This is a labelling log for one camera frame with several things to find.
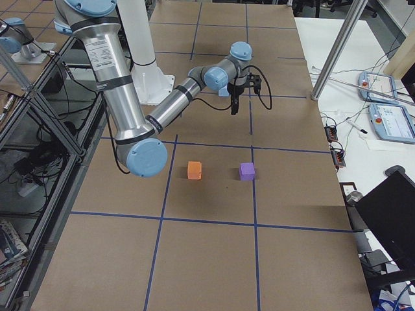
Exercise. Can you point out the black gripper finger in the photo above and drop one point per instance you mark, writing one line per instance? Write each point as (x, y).
(234, 105)

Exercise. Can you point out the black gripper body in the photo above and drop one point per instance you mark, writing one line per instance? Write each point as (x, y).
(234, 91)

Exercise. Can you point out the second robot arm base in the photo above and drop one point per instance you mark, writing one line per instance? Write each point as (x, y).
(17, 40)

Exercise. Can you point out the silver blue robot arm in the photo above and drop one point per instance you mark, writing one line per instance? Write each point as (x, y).
(98, 26)

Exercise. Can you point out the purple block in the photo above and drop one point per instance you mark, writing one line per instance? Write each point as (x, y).
(247, 171)

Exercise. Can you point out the orange block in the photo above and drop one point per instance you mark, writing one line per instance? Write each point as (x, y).
(194, 170)

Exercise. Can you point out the black marker pen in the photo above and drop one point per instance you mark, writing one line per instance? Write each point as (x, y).
(356, 126)

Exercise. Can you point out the upper teach pendant tablet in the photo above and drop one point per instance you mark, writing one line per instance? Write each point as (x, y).
(380, 83)

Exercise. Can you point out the teach pendant tablet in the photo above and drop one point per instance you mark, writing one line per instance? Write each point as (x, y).
(392, 122)
(380, 83)

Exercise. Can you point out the metal cup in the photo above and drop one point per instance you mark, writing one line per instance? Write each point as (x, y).
(353, 198)

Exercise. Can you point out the lower teach pendant tablet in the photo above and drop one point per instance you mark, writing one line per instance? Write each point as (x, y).
(392, 122)

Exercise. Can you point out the black monitor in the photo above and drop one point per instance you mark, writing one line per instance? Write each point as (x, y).
(388, 212)

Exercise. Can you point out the stack of books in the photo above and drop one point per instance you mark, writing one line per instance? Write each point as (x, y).
(13, 252)

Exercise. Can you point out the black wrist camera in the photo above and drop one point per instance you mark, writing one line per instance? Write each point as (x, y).
(254, 82)

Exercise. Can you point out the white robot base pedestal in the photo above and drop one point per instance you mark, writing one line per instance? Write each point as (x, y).
(151, 83)

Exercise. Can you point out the aluminium frame post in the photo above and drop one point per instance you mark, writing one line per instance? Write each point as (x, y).
(352, 17)

